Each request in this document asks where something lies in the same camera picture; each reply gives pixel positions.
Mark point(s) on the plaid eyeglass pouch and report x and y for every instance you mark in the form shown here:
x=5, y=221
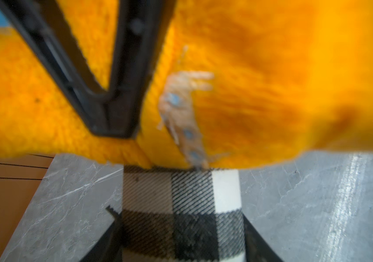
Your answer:
x=174, y=215

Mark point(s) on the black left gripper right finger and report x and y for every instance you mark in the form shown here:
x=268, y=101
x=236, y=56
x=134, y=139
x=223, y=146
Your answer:
x=256, y=248

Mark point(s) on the yellow microfibre cloth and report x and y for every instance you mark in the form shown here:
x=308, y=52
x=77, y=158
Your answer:
x=288, y=77

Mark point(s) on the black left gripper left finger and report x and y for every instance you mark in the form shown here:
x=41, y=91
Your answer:
x=109, y=246

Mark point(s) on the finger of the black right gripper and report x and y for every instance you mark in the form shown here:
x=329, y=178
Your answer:
x=141, y=30

